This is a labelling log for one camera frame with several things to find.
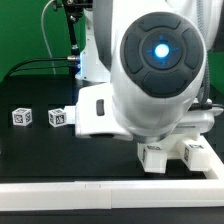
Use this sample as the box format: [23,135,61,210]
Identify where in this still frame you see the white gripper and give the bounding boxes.
[75,84,224,140]

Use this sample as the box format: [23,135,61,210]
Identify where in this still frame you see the white chair seat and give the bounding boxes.
[158,134,199,160]

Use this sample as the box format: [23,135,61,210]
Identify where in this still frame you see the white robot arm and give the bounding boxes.
[75,0,224,143]

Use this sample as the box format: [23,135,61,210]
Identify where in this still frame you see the flat white chair back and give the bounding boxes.
[64,106,75,124]

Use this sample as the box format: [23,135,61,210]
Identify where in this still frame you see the white chair nut cube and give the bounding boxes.
[12,108,32,126]

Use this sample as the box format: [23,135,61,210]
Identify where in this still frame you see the black cables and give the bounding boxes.
[1,55,81,83]

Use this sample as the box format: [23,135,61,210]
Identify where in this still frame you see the black camera stand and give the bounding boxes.
[53,0,93,75]

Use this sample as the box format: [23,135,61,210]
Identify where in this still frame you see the grey cable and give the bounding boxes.
[40,0,58,76]

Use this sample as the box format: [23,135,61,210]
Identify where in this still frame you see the white obstacle fence wall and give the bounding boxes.
[0,136,224,211]

